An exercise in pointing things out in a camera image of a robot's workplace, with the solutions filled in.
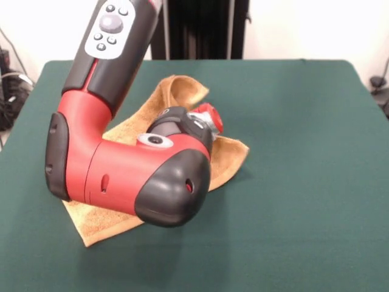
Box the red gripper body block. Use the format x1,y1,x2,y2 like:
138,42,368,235
194,102,224,135

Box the dark green table cloth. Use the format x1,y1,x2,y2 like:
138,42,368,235
0,58,389,292

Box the dark stand foot with knob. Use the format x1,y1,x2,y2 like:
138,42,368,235
0,45,35,132
368,75,389,120

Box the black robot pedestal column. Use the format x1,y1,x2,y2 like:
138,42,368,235
150,0,253,60

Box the tan terry towel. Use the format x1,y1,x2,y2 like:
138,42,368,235
62,74,250,248

